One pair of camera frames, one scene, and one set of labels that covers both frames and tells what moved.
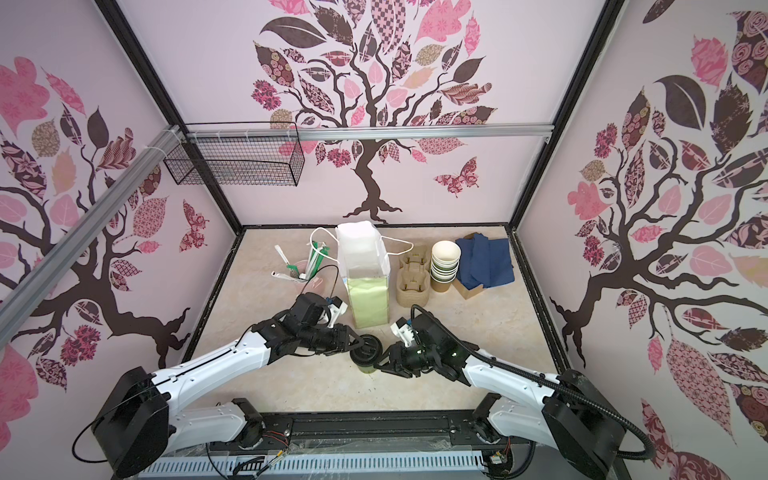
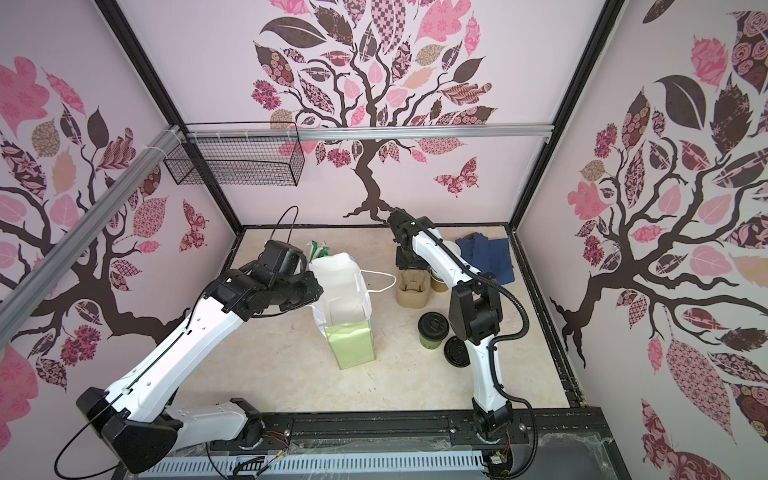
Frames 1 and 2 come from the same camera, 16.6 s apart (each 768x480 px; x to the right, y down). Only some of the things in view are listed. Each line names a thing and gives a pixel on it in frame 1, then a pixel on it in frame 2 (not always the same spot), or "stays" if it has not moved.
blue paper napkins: (484, 261) stays
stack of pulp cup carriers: (413, 278) stays
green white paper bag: (367, 273) → (343, 309)
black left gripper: (341, 341) → (312, 293)
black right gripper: (398, 357) → (401, 264)
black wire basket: (237, 153) stays
